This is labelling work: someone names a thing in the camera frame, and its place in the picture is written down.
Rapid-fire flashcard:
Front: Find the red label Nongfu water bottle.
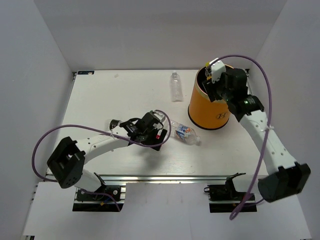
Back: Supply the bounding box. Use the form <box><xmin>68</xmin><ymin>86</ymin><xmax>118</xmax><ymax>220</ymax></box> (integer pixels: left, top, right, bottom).
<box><xmin>154</xmin><ymin>126</ymin><xmax>163</xmax><ymax>140</ymax></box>

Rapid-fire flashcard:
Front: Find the yellow cap small bottle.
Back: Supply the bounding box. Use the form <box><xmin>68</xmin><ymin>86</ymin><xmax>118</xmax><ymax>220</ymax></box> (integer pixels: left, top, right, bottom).
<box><xmin>205</xmin><ymin>62</ymin><xmax>212</xmax><ymax>80</ymax></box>

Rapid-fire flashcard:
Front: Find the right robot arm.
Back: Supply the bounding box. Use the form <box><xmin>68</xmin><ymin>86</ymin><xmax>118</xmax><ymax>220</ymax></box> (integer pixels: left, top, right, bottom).
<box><xmin>202</xmin><ymin>66</ymin><xmax>311</xmax><ymax>203</ymax></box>

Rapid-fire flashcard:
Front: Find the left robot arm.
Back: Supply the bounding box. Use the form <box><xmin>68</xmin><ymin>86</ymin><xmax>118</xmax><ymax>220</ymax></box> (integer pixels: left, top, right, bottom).
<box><xmin>47</xmin><ymin>110</ymin><xmax>171</xmax><ymax>200</ymax></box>

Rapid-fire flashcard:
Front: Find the orange cylindrical bin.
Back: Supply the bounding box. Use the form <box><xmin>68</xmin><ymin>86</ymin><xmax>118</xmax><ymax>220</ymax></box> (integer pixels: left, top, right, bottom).
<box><xmin>187</xmin><ymin>65</ymin><xmax>247</xmax><ymax>130</ymax></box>

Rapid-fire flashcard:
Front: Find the blue orange label clear bottle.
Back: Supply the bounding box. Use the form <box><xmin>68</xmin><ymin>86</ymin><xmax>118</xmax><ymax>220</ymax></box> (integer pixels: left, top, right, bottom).
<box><xmin>170</xmin><ymin>120</ymin><xmax>200</xmax><ymax>145</ymax></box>

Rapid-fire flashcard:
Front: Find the clear unlabelled plastic bottle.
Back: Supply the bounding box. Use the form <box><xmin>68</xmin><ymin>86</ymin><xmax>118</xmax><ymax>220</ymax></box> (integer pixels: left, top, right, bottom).
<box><xmin>169</xmin><ymin>71</ymin><xmax>183</xmax><ymax>102</ymax></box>

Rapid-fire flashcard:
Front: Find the blue sticker on table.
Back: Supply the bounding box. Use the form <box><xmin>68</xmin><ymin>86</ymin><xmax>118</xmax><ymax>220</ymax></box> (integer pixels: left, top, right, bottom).
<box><xmin>77</xmin><ymin>70</ymin><xmax>95</xmax><ymax>75</ymax></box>

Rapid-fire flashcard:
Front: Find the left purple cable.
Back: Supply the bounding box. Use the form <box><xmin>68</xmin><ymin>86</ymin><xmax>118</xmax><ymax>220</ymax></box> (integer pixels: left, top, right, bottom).
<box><xmin>31</xmin><ymin>109</ymin><xmax>172</xmax><ymax>212</ymax></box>

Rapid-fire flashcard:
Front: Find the purple cable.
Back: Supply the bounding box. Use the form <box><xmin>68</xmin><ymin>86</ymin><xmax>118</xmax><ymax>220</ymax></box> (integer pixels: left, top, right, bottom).
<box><xmin>209</xmin><ymin>55</ymin><xmax>273</xmax><ymax>221</ymax></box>
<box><xmin>31</xmin><ymin>109</ymin><xmax>172</xmax><ymax>212</ymax></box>

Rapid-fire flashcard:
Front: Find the aluminium table edge rail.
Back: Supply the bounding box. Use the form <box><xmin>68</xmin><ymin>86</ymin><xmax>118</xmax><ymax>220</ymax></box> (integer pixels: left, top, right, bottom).
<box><xmin>43</xmin><ymin>174</ymin><xmax>268</xmax><ymax>183</ymax></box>

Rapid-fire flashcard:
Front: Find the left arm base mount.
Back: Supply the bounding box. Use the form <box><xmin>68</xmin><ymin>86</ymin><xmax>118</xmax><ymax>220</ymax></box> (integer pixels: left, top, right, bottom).
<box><xmin>72</xmin><ymin>184</ymin><xmax>126</xmax><ymax>213</ymax></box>

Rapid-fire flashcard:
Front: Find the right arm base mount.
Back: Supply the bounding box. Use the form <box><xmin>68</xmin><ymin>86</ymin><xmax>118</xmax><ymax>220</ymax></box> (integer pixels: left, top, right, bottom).
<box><xmin>203</xmin><ymin>172</ymin><xmax>246</xmax><ymax>213</ymax></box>

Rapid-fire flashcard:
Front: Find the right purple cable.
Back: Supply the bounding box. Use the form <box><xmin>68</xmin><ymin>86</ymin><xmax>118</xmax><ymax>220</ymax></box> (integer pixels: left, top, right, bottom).
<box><xmin>209</xmin><ymin>55</ymin><xmax>273</xmax><ymax>221</ymax></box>

